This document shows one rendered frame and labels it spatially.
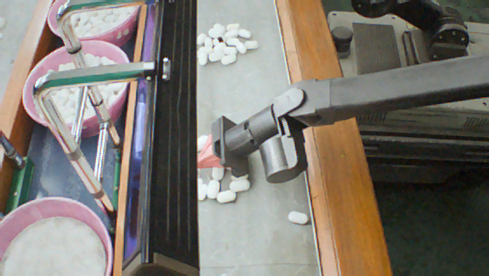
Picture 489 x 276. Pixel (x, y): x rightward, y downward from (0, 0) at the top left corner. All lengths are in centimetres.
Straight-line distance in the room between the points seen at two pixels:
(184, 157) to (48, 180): 59
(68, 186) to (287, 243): 49
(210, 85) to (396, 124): 67
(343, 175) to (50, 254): 57
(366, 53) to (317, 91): 81
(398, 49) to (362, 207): 82
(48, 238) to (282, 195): 46
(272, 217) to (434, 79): 38
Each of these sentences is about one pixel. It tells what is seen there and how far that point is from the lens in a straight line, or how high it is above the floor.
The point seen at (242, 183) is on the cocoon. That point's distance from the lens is 84.
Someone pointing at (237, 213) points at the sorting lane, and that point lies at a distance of 83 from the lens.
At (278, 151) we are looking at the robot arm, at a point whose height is 89.
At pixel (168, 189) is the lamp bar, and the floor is 110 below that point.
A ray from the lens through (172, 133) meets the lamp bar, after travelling 50.
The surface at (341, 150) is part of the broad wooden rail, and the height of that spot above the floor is 76.
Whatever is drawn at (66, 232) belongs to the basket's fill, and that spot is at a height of 73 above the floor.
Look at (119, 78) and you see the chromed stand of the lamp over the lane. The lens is 54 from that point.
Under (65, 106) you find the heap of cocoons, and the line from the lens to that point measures 107.
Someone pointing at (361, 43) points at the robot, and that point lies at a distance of 154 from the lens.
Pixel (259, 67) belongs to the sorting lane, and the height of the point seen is 74.
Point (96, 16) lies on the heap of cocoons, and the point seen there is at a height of 73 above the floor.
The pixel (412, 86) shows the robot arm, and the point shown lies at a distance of 65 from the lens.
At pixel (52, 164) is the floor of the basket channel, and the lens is 107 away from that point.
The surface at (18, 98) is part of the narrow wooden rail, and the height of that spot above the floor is 76.
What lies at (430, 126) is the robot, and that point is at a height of 38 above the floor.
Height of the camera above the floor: 149
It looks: 54 degrees down
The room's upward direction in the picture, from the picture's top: 4 degrees counter-clockwise
